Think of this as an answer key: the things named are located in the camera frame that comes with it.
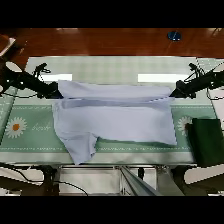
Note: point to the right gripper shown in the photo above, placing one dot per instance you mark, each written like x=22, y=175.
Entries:
x=179, y=90

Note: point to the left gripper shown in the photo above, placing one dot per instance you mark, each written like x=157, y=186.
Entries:
x=52, y=90

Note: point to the light blue shirt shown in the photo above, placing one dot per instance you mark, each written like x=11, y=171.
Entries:
x=116, y=123

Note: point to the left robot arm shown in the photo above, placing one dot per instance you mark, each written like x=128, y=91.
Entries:
x=23, y=80

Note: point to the blue round object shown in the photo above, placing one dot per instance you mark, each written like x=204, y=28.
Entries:
x=174, y=35

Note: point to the dark green garment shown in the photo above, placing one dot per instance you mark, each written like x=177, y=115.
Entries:
x=207, y=141

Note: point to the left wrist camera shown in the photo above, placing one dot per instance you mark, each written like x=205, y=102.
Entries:
x=41, y=68

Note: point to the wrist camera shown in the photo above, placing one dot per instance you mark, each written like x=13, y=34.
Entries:
x=194, y=68
x=41, y=68

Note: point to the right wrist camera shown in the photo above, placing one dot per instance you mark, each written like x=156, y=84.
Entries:
x=194, y=68

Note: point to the silver frame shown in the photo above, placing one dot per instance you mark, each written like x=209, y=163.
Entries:
x=140, y=186

